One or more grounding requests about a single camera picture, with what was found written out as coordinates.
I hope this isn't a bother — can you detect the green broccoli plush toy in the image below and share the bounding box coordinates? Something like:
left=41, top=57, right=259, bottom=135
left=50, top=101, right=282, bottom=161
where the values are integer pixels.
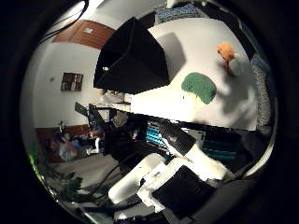
left=180, top=72, right=218, bottom=105

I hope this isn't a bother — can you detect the black fabric container box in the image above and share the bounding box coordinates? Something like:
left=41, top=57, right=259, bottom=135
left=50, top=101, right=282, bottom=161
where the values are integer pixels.
left=93, top=17, right=171, bottom=95

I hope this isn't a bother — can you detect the teal drawer rack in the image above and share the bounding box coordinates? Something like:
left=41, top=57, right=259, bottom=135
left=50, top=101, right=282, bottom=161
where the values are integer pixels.
left=145, top=122, right=167, bottom=147

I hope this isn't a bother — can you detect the green potted plant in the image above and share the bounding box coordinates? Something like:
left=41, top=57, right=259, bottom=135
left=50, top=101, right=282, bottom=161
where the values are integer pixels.
left=28, top=146, right=94, bottom=206

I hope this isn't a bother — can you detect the grey fabric chair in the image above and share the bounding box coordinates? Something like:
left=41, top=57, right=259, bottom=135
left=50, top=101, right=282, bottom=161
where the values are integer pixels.
left=249, top=53, right=277, bottom=136

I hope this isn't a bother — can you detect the seated person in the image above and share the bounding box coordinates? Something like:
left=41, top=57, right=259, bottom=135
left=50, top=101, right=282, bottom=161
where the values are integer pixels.
left=46, top=133, right=82, bottom=162

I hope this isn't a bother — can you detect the black monitor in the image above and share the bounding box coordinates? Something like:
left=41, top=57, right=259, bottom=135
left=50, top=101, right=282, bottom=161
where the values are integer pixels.
left=74, top=102, right=90, bottom=119

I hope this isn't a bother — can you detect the dark framed wall picture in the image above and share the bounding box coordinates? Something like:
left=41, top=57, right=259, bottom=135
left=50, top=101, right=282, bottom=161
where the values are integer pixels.
left=60, top=72, right=84, bottom=92

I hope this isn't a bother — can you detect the brown wooden wall panel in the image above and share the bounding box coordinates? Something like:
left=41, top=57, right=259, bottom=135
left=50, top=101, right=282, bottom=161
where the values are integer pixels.
left=50, top=19, right=116, bottom=50

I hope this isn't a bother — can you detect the black hanging cable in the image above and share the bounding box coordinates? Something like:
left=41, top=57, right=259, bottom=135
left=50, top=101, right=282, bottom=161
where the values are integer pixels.
left=40, top=0, right=91, bottom=45

